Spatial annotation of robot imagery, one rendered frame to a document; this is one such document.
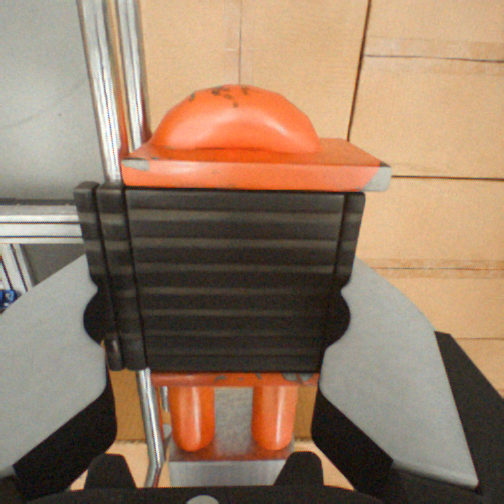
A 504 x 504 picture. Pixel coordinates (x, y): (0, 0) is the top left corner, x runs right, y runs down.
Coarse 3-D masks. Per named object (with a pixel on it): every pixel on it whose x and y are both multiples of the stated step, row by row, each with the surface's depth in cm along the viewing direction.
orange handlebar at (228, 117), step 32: (192, 96) 10; (224, 96) 10; (256, 96) 10; (160, 128) 10; (192, 128) 10; (224, 128) 10; (256, 128) 10; (288, 128) 10; (192, 416) 16; (256, 416) 16; (288, 416) 16; (192, 448) 17
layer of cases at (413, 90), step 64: (192, 0) 52; (256, 0) 53; (320, 0) 53; (384, 0) 53; (448, 0) 54; (192, 64) 56; (256, 64) 57; (320, 64) 57; (384, 64) 57; (448, 64) 58; (128, 128) 60; (320, 128) 62; (384, 128) 62; (448, 128) 62; (384, 192) 67; (448, 192) 68; (384, 256) 74; (448, 256) 75; (448, 320) 83
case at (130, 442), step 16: (112, 384) 45; (128, 384) 45; (128, 400) 43; (160, 400) 43; (304, 400) 43; (128, 416) 41; (304, 416) 41; (128, 432) 39; (144, 432) 39; (304, 432) 40; (112, 448) 38; (128, 448) 38; (144, 448) 38; (304, 448) 39; (128, 464) 39; (144, 464) 39; (80, 480) 40; (144, 480) 41; (160, 480) 41; (336, 480) 42
